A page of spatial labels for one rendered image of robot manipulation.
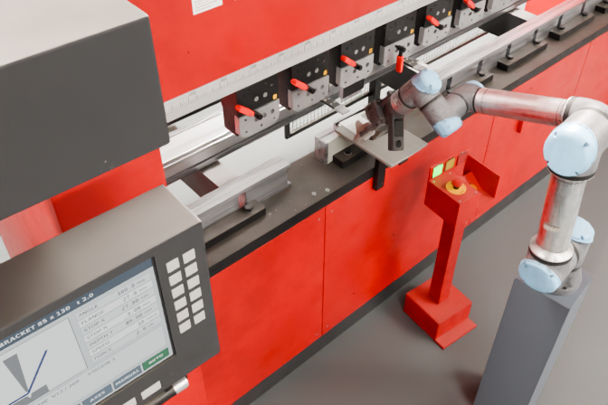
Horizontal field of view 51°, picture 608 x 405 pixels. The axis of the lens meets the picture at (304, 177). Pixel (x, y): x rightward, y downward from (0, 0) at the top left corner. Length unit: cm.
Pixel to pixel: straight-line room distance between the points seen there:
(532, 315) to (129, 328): 142
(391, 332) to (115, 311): 195
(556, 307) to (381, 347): 95
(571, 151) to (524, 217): 188
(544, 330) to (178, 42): 141
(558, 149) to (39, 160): 119
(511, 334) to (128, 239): 155
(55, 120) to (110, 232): 27
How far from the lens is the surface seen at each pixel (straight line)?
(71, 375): 110
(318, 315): 257
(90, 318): 103
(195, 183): 233
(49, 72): 80
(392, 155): 211
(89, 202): 140
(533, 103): 182
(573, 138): 161
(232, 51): 172
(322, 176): 220
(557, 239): 182
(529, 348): 229
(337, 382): 271
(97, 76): 82
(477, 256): 323
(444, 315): 281
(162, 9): 155
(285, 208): 208
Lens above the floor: 231
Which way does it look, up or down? 41 degrees down
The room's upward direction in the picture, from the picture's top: straight up
